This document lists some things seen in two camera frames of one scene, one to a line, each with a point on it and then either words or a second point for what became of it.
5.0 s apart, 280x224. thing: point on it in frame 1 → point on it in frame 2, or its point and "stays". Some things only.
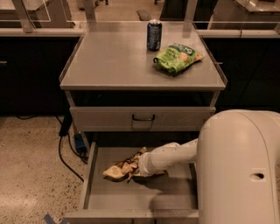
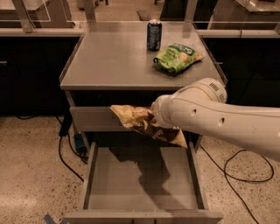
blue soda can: (154, 33) stays
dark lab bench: (32, 61) stays
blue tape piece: (50, 220) stays
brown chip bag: (127, 168) → (142, 119)
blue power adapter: (80, 143) stays
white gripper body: (144, 165) → (158, 114)
